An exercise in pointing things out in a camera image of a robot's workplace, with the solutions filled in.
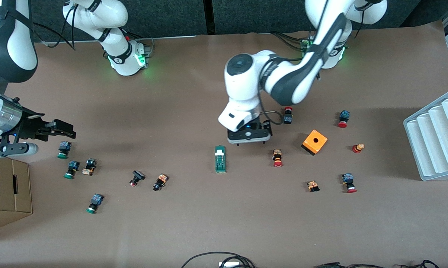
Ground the black base cable bundle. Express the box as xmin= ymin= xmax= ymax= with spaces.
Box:
xmin=272 ymin=32 xmax=307 ymax=52
xmin=125 ymin=33 xmax=154 ymax=57

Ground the black square button red tip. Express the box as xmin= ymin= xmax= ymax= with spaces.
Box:
xmin=129 ymin=170 xmax=146 ymax=187

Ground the orange push-button enclosure box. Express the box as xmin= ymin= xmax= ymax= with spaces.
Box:
xmin=301 ymin=129 xmax=328 ymax=156

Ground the white ridged plastic tray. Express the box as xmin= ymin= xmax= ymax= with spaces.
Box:
xmin=403 ymin=89 xmax=448 ymax=182

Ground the red mushroom button blue block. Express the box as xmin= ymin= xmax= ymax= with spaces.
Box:
xmin=337 ymin=110 xmax=351 ymax=128
xmin=341 ymin=173 xmax=358 ymax=194

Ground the black looped cable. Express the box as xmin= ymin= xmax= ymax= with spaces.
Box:
xmin=181 ymin=252 xmax=256 ymax=268

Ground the black switch tan contact block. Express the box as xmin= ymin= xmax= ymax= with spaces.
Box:
xmin=81 ymin=158 xmax=97 ymax=176

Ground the black button orange contact block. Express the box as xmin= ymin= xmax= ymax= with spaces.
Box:
xmin=153 ymin=173 xmax=169 ymax=192

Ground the brown cardboard box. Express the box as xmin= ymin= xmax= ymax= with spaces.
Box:
xmin=0 ymin=157 xmax=33 ymax=233

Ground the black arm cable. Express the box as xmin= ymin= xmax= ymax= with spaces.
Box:
xmin=259 ymin=87 xmax=284 ymax=126
xmin=31 ymin=4 xmax=76 ymax=51

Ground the green push button blue block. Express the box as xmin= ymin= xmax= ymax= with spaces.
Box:
xmin=64 ymin=160 xmax=80 ymax=179
xmin=86 ymin=194 xmax=105 ymax=214
xmin=57 ymin=141 xmax=72 ymax=159

